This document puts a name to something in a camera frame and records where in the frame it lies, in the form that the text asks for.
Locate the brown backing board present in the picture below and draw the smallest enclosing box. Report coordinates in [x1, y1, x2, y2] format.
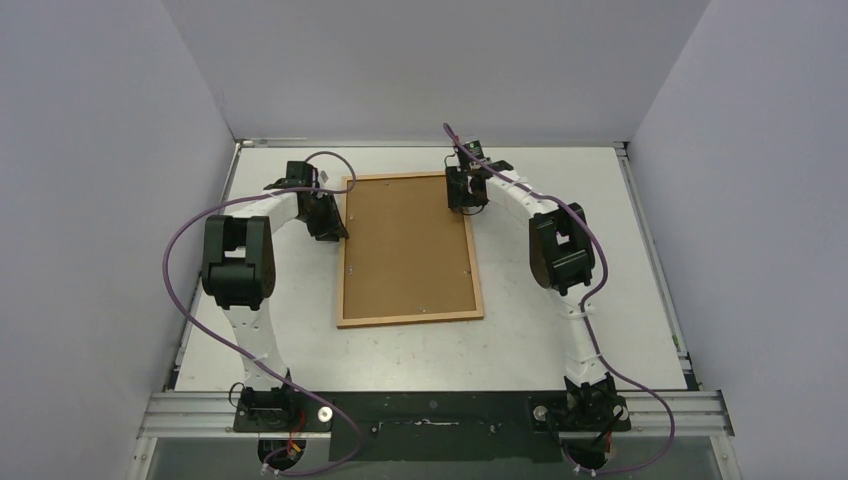
[342, 176, 478, 321]

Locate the wooden picture frame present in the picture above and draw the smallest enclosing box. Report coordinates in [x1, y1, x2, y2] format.
[335, 171, 486, 330]

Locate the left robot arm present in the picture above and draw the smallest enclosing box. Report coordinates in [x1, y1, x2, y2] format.
[201, 161, 349, 432]

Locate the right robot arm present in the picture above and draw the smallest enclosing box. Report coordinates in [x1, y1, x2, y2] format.
[445, 139, 630, 434]

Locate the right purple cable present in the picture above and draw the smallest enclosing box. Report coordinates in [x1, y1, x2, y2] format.
[442, 122, 677, 478]

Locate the purple cable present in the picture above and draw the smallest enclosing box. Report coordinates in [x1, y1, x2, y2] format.
[162, 150, 364, 480]
[442, 122, 677, 478]

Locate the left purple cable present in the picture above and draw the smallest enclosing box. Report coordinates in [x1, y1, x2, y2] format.
[162, 150, 364, 480]

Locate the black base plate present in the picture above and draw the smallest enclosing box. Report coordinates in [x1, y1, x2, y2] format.
[232, 389, 631, 468]

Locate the aluminium rail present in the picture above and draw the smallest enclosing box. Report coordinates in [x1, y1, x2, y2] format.
[138, 390, 735, 438]

